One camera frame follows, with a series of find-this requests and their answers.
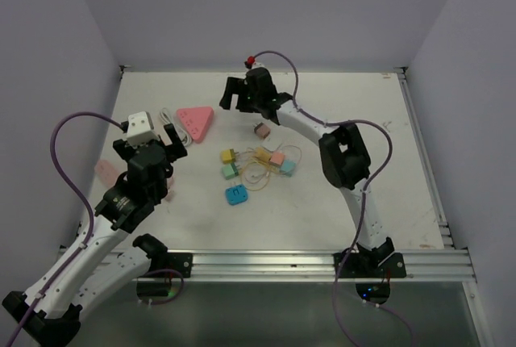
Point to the brown USB charger plug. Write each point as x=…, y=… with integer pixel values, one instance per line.
x=261, y=130

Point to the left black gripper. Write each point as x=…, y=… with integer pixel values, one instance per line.
x=175, y=148

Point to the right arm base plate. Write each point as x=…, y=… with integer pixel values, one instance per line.
x=350, y=264

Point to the aluminium front rail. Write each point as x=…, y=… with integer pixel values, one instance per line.
x=445, y=265

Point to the yellow USB charger plug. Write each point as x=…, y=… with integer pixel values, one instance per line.
x=229, y=156

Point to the yellow cube plug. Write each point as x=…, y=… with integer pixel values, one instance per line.
x=262, y=155

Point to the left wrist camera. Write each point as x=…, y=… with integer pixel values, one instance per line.
x=140, y=129

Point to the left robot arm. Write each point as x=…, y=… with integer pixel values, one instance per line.
x=51, y=311

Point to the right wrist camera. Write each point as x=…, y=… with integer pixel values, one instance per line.
x=252, y=63

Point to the blue plug adapter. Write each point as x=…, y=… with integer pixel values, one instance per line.
x=236, y=194

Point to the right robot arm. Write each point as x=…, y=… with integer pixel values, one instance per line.
x=343, y=153

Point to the white plug adapter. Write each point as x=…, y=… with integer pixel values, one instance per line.
x=271, y=144

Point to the green USB charger plug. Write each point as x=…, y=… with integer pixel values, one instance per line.
x=231, y=170

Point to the teal round plug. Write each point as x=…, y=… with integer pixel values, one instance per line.
x=287, y=168

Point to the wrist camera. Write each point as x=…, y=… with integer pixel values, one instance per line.
x=140, y=129
x=252, y=63

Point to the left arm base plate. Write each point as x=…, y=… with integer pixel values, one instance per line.
x=177, y=264

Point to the pink power strip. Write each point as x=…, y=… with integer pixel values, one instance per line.
x=106, y=173
x=196, y=121

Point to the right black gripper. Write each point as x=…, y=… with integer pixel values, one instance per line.
x=235, y=86

